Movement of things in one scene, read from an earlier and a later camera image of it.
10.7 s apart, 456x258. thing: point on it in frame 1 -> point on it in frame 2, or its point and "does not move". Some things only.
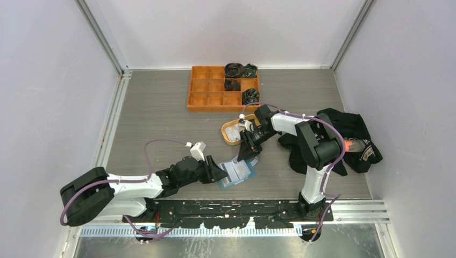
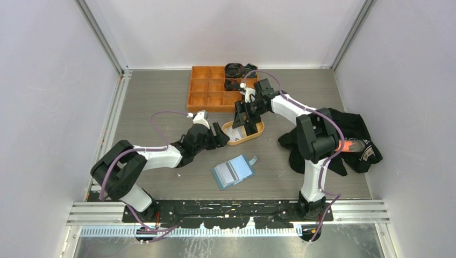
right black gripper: (249, 149) -> (239, 120)
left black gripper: (213, 174) -> (220, 140)
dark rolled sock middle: (230, 86) does not move
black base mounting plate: (230, 214) does not move
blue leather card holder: (237, 171) does not move
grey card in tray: (233, 133) does not move
